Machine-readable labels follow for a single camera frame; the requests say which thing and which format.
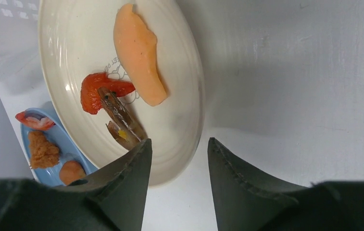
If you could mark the brown cooked shrimp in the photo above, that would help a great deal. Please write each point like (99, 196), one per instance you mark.
(123, 126)

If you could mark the salmon slice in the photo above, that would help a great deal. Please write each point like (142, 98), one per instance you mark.
(136, 48)

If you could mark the blue round plate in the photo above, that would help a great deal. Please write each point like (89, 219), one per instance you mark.
(68, 150)

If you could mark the small orange carrot piece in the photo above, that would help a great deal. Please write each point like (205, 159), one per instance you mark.
(71, 171)

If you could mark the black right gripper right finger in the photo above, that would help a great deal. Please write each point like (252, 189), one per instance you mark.
(246, 198)

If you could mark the orange breaded food piece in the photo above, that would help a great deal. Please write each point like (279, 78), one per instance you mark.
(44, 154)

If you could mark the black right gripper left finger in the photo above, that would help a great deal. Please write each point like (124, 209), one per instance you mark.
(111, 199)

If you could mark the red shrimp head piece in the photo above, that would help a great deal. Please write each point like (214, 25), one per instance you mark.
(90, 99)

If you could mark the cream round plate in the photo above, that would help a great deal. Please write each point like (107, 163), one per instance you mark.
(75, 39)

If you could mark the orange shrimp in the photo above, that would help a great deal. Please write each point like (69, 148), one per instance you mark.
(34, 120)

